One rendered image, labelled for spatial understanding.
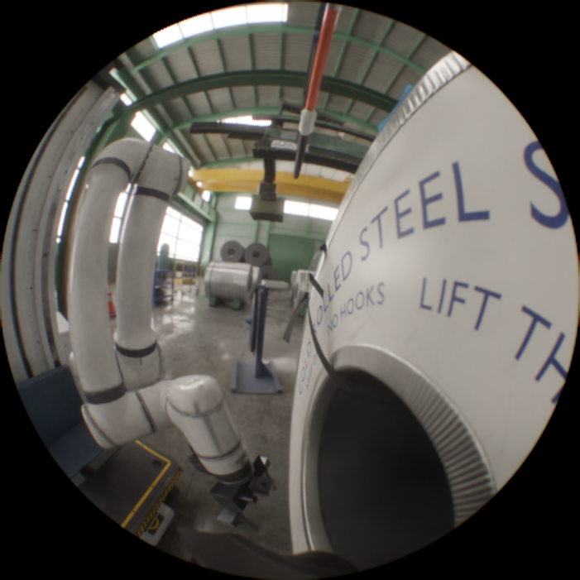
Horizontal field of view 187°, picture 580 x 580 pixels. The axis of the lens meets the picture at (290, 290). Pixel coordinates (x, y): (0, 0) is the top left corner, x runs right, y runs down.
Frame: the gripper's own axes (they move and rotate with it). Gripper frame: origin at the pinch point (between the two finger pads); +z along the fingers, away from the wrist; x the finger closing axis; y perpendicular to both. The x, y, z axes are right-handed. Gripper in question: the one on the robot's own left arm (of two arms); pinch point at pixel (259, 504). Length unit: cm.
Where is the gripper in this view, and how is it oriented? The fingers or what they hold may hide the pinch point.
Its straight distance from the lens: 49.6
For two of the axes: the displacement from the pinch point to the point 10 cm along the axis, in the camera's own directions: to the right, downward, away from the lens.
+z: 2.6, 9.6, -1.2
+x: 2.2, 0.7, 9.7
